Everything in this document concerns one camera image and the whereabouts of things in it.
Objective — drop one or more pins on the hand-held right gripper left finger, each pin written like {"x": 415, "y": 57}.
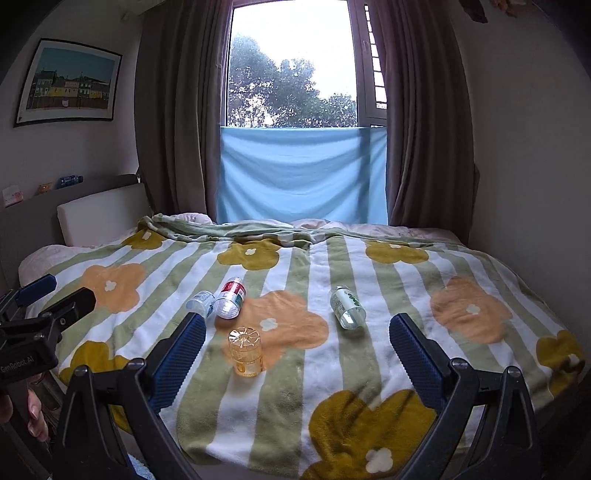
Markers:
{"x": 178, "y": 369}

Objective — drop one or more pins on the light blue cloth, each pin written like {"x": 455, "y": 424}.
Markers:
{"x": 300, "y": 175}

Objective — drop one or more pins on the red label plastic bottle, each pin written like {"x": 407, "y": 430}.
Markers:
{"x": 231, "y": 299}

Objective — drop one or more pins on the brown curtain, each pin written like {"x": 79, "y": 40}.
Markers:
{"x": 425, "y": 115}
{"x": 180, "y": 110}

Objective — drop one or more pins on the grey bed headboard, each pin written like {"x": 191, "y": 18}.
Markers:
{"x": 27, "y": 217}

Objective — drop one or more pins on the striped flower print blanket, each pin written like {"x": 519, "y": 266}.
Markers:
{"x": 295, "y": 258}

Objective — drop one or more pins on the small blue label bottle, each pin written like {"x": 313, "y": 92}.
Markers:
{"x": 201, "y": 302}

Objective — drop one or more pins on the dark hanging decoration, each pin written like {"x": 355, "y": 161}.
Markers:
{"x": 479, "y": 11}

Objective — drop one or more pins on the green label plastic bottle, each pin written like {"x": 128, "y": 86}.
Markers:
{"x": 346, "y": 307}

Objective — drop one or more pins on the white pink box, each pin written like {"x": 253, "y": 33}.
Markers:
{"x": 12, "y": 196}

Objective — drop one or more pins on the window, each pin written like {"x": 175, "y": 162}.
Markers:
{"x": 295, "y": 60}

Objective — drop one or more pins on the framed wall picture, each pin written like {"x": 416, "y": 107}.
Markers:
{"x": 69, "y": 81}

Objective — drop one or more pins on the person's left hand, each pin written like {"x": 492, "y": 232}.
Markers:
{"x": 36, "y": 415}

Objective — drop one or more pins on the white headboard cushion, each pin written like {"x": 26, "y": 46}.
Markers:
{"x": 101, "y": 214}

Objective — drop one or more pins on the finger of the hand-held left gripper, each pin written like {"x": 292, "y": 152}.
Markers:
{"x": 74, "y": 303}
{"x": 38, "y": 285}

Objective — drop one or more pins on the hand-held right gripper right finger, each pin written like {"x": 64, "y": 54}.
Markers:
{"x": 415, "y": 362}

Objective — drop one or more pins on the orange liquid plastic bottle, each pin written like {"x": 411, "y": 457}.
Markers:
{"x": 245, "y": 353}

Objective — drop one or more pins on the small orange figurine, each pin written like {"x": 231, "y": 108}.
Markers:
{"x": 45, "y": 188}

